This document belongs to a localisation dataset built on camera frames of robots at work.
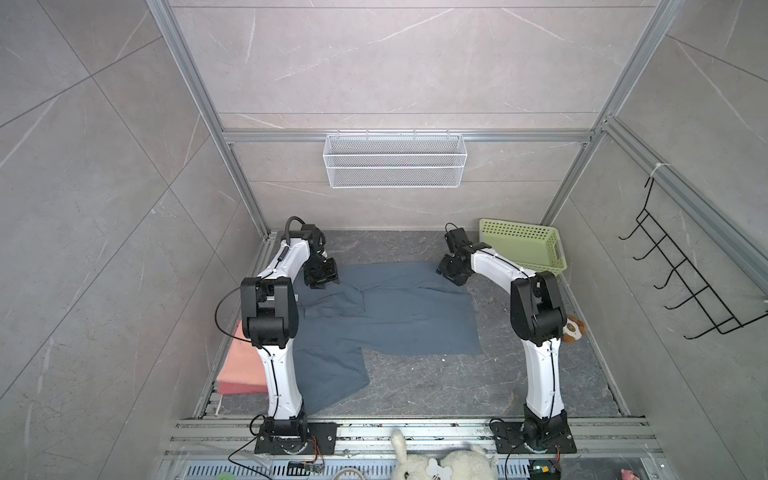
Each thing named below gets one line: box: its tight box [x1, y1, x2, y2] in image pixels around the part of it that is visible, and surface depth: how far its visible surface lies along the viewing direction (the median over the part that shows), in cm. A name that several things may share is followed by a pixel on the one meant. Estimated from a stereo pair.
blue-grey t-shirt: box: [296, 263, 483, 417], surface depth 96 cm
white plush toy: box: [392, 428, 499, 480], surface depth 64 cm
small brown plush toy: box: [562, 315, 587, 344], surface depth 92 cm
